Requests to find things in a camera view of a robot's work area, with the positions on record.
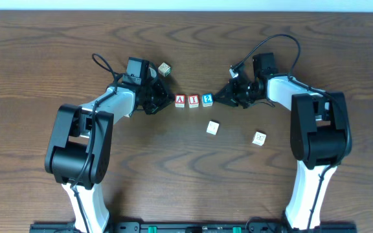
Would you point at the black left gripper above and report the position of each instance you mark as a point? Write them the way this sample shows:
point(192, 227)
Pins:
point(157, 96)

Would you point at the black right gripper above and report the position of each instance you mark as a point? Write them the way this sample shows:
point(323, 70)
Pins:
point(234, 92)

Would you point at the red letter A block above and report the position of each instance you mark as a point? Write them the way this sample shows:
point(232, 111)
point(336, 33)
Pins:
point(180, 100)

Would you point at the blue number 2 block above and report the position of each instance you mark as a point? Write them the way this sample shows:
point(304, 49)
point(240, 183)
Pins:
point(207, 100)

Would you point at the red letter I block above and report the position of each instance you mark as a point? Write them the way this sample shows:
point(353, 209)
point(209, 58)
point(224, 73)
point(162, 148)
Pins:
point(193, 101)

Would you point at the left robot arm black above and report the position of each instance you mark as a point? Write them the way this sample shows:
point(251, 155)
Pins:
point(80, 145)

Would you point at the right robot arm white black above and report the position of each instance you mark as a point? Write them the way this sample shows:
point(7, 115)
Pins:
point(320, 136)

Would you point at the white block green side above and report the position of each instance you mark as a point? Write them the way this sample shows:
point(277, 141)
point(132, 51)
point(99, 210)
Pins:
point(164, 69)

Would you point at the white block blue edge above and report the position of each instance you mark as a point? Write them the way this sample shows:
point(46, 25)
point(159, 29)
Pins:
point(212, 127)

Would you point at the plain white wooden block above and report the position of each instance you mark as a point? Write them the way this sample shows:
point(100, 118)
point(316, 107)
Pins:
point(259, 138)

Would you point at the black mounting rail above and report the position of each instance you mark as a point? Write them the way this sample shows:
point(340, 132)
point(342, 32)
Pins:
point(252, 227)

